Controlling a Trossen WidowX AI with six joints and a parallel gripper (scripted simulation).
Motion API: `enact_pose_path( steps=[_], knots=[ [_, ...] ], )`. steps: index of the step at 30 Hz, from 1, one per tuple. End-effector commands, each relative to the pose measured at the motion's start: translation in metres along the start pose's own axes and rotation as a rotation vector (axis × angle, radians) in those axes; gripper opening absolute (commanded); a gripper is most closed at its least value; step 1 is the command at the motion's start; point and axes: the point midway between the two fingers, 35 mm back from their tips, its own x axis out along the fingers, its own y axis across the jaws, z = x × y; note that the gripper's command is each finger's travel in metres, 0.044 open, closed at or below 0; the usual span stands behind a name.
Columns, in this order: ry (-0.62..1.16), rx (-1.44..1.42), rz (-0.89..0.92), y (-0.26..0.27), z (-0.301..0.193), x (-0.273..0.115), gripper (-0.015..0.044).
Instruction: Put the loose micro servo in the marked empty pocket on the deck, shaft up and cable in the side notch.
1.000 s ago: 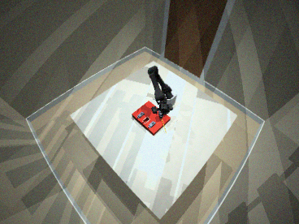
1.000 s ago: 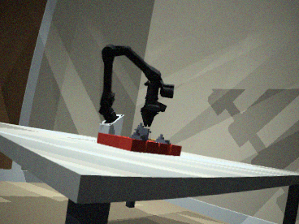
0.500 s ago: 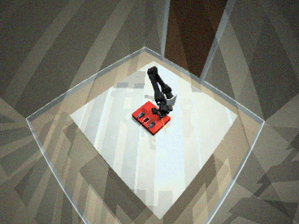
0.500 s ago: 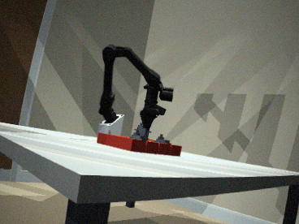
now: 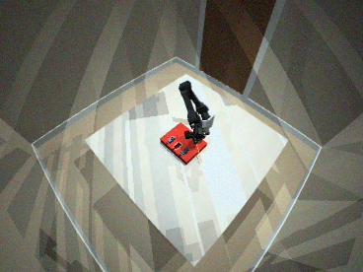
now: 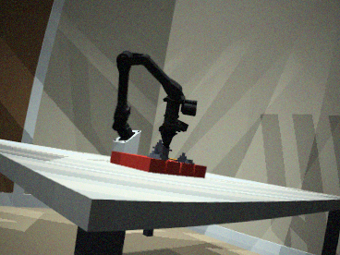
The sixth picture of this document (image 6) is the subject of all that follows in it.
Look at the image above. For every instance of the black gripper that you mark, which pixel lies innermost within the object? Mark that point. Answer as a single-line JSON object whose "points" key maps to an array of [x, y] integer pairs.
{"points": [[169, 128]]}

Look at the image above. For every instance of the red flat deck plate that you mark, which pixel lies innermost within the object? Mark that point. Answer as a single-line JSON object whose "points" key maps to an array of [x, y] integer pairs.
{"points": [[156, 163]]}

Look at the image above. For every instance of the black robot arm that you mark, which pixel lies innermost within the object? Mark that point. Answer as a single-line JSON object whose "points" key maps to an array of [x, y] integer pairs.
{"points": [[174, 97]]}

